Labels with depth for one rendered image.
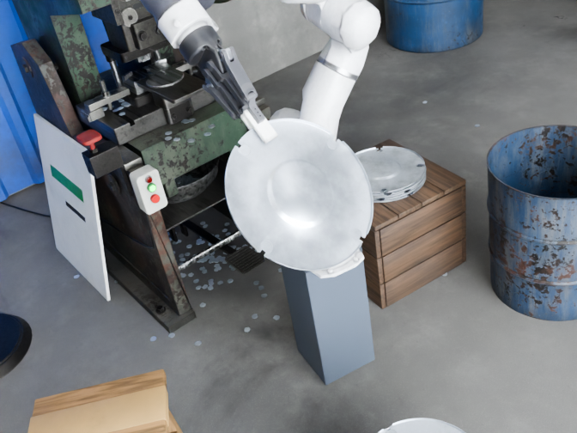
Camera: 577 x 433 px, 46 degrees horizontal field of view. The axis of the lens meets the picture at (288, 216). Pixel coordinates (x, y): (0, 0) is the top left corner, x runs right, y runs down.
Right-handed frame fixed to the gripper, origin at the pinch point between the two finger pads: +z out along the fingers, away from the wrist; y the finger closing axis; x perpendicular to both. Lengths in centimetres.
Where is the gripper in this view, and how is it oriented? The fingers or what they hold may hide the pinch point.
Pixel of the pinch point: (258, 125)
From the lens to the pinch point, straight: 123.9
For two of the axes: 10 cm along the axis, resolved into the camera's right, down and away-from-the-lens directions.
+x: 7.2, -4.8, 4.9
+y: 3.7, -3.3, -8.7
